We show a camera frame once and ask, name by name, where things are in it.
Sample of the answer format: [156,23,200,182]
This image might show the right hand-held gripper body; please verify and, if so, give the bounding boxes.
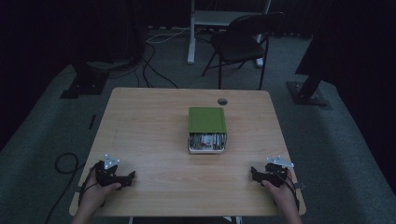
[261,155,295,189]

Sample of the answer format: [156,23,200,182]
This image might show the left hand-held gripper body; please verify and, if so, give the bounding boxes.
[94,153,123,189]

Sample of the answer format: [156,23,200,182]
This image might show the pile of small packets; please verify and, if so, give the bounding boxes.
[190,133,226,150]

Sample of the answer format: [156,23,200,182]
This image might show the green drawer box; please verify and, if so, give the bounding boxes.
[187,106,228,135]

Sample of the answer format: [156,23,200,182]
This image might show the person's left hand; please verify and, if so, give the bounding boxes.
[78,181,122,217]

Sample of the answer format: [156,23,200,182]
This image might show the person's right hand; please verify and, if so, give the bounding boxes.
[261,169,301,217]

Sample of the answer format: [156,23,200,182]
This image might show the black slanted stand with base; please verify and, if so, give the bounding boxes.
[285,31,333,111]

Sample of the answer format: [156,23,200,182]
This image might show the black stand base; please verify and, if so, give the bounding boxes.
[59,61,110,100]

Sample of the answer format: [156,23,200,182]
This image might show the black folding chair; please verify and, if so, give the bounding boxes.
[201,11,286,91]

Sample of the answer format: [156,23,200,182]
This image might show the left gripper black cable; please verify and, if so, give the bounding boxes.
[78,163,101,207]

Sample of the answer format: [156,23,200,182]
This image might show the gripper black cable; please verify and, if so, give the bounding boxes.
[78,163,101,207]
[278,172,301,213]

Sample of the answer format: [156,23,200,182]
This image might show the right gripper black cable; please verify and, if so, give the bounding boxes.
[278,172,301,213]

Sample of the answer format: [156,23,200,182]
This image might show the black cable loop on floor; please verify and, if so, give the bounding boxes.
[44,151,87,224]

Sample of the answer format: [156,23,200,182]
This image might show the black floor cables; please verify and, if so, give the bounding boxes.
[106,40,180,90]

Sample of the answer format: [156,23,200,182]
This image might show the white floor cable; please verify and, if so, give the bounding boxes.
[145,26,191,45]

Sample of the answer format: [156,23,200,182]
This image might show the white desk frame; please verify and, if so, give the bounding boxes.
[187,0,273,68]

